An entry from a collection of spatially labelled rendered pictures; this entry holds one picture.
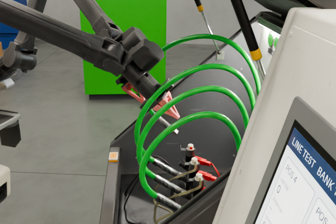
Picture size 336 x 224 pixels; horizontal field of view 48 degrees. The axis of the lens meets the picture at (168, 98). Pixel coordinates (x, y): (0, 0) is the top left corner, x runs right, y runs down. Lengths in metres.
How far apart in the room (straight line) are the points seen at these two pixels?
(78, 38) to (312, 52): 0.61
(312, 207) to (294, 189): 0.05
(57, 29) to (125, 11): 3.33
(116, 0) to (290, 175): 3.88
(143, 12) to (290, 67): 3.76
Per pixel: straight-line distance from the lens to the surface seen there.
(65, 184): 3.04
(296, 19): 0.65
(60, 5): 7.90
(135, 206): 1.34
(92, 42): 1.00
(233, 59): 1.37
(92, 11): 1.33
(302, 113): 0.54
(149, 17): 4.32
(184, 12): 7.51
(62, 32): 1.00
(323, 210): 0.47
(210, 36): 1.07
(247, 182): 0.67
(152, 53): 0.98
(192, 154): 1.11
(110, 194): 1.19
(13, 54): 1.56
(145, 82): 1.02
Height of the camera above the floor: 1.62
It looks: 20 degrees down
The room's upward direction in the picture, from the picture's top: 1 degrees clockwise
